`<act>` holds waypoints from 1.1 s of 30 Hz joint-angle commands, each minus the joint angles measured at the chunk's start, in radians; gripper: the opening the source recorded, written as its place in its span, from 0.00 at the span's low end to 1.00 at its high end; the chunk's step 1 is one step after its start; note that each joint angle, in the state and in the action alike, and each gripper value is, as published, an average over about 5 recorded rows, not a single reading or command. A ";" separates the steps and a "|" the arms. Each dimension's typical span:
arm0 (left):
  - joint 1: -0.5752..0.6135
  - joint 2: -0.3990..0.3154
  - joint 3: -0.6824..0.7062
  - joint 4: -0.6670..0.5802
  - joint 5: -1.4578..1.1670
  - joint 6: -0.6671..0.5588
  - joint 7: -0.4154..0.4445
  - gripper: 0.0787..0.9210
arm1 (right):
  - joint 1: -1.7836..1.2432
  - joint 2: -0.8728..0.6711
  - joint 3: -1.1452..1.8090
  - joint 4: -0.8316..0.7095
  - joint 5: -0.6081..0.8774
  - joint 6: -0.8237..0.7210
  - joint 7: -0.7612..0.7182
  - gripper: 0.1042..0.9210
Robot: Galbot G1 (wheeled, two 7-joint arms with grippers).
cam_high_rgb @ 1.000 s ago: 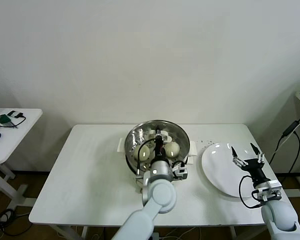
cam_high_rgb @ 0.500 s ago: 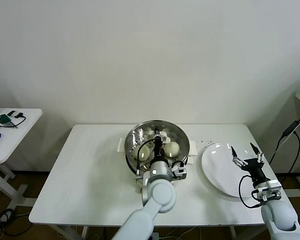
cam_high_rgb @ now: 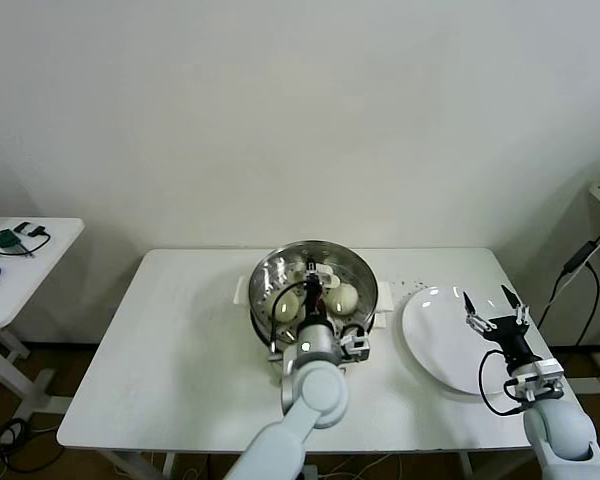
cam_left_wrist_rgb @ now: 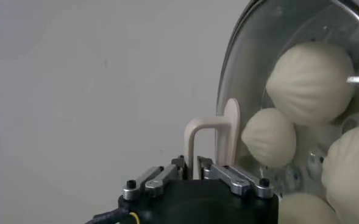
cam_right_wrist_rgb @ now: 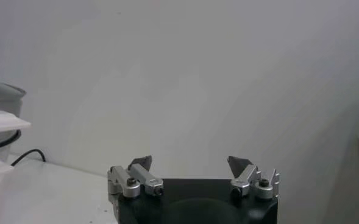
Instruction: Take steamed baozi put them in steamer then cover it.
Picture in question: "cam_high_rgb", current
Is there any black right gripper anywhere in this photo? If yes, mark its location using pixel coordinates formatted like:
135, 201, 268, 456
461, 283, 539, 371

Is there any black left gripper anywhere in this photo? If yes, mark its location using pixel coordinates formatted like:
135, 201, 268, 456
302, 257, 327, 326

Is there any glass lid with white handle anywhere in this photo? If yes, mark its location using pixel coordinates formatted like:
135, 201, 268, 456
248, 240, 381, 349

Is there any white round plate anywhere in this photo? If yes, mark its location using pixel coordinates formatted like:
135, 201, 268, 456
401, 284, 520, 396

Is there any white side table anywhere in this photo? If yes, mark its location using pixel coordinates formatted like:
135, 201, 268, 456
0, 215, 86, 419

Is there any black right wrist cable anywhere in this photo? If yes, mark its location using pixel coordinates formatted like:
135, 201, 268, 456
478, 348, 525, 415

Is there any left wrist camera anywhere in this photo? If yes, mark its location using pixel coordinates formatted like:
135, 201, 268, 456
338, 323, 372, 362

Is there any black power adapter cable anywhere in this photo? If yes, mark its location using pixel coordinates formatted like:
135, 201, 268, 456
538, 214, 600, 347

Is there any black plug with cable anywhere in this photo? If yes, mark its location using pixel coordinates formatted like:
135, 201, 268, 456
14, 220, 52, 257

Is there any black floor cable coil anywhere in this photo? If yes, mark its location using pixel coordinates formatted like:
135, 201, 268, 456
0, 417, 66, 474

